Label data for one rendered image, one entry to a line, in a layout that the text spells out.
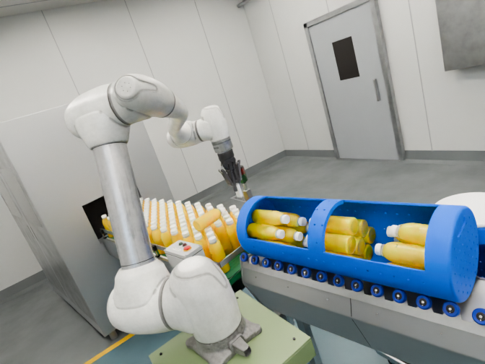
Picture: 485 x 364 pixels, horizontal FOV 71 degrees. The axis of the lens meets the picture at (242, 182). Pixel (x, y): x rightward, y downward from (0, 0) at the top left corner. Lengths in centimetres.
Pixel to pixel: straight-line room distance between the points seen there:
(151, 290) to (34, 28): 493
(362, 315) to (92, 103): 114
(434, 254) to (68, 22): 537
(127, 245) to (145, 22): 516
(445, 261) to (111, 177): 96
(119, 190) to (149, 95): 29
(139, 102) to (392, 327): 108
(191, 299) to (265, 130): 592
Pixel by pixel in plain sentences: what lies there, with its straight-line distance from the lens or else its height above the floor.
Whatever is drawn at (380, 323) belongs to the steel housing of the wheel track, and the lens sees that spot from 135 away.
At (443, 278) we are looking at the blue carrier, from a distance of 111.
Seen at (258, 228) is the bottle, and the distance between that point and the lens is 154.
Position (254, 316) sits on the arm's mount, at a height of 106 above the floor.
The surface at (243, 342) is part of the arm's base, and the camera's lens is 104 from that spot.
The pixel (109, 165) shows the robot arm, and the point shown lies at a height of 165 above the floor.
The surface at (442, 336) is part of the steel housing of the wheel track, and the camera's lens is 128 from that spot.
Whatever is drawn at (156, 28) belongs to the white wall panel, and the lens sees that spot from 604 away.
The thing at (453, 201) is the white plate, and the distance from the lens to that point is 165.
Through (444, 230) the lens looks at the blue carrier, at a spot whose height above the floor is 121.
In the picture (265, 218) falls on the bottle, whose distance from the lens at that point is 154.
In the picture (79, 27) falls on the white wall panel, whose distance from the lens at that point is 574.
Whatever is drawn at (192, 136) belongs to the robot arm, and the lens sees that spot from 154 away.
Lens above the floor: 177
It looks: 16 degrees down
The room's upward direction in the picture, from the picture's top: 19 degrees counter-clockwise
